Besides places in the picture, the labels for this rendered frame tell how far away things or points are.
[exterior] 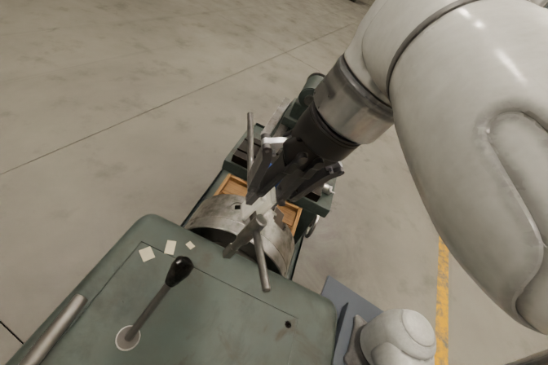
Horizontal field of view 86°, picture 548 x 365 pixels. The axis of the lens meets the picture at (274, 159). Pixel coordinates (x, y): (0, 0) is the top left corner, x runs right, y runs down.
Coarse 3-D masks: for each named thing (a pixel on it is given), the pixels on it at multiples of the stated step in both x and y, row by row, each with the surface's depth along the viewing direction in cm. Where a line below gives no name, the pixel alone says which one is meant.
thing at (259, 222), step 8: (256, 216) 45; (264, 216) 45; (248, 224) 46; (256, 224) 44; (264, 224) 44; (240, 232) 47; (248, 232) 45; (240, 240) 47; (248, 240) 46; (224, 248) 50; (232, 248) 48; (224, 256) 49
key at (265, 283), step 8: (248, 112) 58; (248, 120) 57; (248, 128) 56; (248, 136) 55; (248, 144) 54; (248, 152) 53; (248, 160) 53; (248, 168) 52; (256, 232) 44; (256, 240) 44; (256, 248) 43; (256, 256) 42; (264, 256) 42; (264, 264) 41; (264, 272) 40; (264, 280) 39; (264, 288) 39
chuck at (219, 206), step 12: (204, 204) 80; (216, 204) 77; (228, 204) 76; (192, 216) 80; (204, 216) 74; (216, 216) 73; (228, 216) 73; (240, 216) 73; (264, 228) 73; (276, 228) 76; (288, 228) 80; (276, 240) 74; (288, 240) 78; (288, 252) 78; (288, 264) 78
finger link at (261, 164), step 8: (264, 136) 36; (264, 144) 35; (264, 152) 35; (256, 160) 39; (264, 160) 36; (256, 168) 38; (264, 168) 38; (248, 176) 42; (256, 176) 39; (256, 184) 40
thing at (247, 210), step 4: (264, 196) 43; (256, 200) 44; (260, 200) 43; (264, 200) 43; (244, 204) 48; (248, 204) 46; (252, 204) 45; (256, 204) 44; (260, 204) 44; (244, 208) 47; (248, 208) 46; (252, 208) 45; (256, 208) 45; (244, 212) 47; (248, 212) 46; (252, 212) 46; (244, 216) 47; (248, 216) 46; (244, 220) 47
